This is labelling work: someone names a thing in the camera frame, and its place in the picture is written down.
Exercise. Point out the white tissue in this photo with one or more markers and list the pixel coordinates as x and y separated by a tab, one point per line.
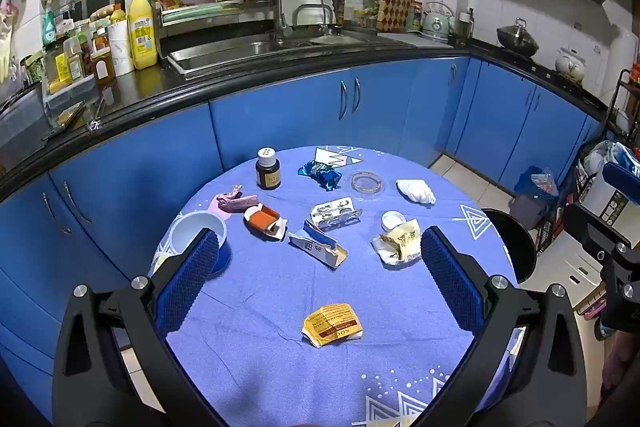
415	192

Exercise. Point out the yellow and orange packet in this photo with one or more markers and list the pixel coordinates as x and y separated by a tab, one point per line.
330	324

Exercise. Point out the steel kitchen sink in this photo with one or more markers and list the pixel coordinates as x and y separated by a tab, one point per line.
235	52

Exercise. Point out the yellow detergent bottle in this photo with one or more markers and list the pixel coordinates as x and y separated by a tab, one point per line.
142	32

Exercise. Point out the person's right hand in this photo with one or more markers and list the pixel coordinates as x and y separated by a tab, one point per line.
617	364

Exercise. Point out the silver blister pack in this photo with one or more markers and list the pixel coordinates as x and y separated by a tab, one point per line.
330	212

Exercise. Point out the blue kitchen cabinet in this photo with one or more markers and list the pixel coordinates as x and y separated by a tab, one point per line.
300	112

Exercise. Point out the white and blue bowl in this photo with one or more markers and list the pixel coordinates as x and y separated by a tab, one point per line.
192	227

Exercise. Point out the small orange box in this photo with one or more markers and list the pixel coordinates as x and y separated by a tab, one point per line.
262	221

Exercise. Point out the torn white and blue box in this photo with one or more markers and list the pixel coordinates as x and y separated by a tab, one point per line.
315	247

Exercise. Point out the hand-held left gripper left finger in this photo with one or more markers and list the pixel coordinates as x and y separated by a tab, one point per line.
190	279

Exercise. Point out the white patterned canister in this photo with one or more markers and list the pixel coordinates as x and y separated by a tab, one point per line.
120	52

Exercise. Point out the yellow and white wrapper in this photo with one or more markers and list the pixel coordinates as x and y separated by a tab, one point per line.
400	242

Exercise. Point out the black trash bin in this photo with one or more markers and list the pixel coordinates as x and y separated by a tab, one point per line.
515	242

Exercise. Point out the white air purifier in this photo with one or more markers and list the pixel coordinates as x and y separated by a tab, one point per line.
570	267

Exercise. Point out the dark wok with lid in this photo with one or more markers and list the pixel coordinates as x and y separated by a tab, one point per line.
517	39

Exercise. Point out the glass oil bottle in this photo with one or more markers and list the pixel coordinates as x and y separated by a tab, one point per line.
465	29

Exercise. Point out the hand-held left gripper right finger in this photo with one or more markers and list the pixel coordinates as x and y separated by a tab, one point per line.
450	279

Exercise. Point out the blue plastic bag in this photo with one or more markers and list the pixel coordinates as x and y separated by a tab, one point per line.
625	153

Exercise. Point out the white bottle cap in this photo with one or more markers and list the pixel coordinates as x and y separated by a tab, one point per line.
392	221

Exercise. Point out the pink wrapper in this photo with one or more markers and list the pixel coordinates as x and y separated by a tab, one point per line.
235	204

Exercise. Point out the blue printed tablecloth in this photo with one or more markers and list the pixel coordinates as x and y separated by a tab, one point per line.
260	307

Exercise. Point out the green kettle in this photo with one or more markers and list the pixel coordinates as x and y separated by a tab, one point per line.
436	24

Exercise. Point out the grey bin with blue bag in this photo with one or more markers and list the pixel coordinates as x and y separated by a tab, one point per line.
525	212

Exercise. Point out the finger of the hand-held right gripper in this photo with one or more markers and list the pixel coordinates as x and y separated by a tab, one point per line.
597	229
622	178

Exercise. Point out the blue foil wrapper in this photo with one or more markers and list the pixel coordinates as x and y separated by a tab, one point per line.
322	174

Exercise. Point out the clear glass dish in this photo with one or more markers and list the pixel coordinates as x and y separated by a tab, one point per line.
368	193

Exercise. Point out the brown medicine bottle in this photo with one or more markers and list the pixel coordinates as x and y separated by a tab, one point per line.
268	177

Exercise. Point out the white ceramic pot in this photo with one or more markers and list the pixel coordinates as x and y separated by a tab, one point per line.
570	64

